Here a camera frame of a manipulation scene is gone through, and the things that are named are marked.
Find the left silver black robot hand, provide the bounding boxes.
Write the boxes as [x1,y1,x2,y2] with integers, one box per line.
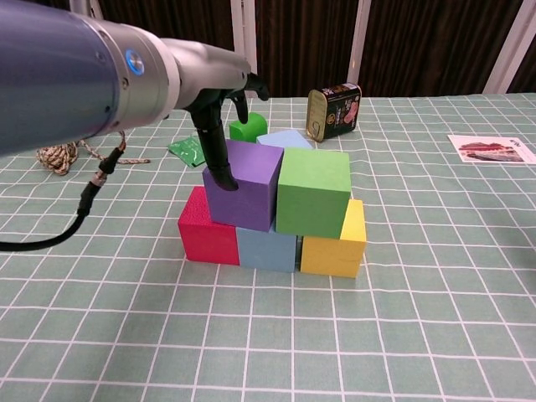
[161,37,270,192]

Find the light blue foam cube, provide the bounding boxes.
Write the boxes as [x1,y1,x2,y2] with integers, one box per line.
[255,129,314,151]
[236,224,299,273]

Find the purple foam cube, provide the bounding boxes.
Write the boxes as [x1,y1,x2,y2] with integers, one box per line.
[202,140,285,233]

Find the green foam cube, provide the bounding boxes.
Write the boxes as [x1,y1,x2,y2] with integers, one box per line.
[275,147,351,239]

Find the pink foam cube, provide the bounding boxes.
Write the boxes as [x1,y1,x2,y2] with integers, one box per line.
[178,186,240,266]

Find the yellow foam cube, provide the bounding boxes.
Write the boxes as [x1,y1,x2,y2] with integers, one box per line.
[299,198,368,278]

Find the green plastic building brick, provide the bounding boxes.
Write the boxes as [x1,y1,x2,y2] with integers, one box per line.
[228,111,269,144]

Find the green foil sachet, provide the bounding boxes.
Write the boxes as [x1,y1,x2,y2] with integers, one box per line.
[167,132,207,169]

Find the black luncheon meat tin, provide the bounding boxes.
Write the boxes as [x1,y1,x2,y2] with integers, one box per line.
[306,82,363,144]

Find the green checked tablecloth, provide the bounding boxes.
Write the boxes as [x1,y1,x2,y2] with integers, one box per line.
[0,92,536,402]

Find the postcard with red building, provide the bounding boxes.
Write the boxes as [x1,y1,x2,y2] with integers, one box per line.
[446,133,536,165]

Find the white metal frame post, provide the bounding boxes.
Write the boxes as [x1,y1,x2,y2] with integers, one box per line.
[70,0,101,20]
[345,0,372,91]
[231,0,259,99]
[483,0,536,94]

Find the braided rope bundle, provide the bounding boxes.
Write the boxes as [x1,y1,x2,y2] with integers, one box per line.
[35,139,151,176]

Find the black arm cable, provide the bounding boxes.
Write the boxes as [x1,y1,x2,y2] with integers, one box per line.
[0,131,127,252]

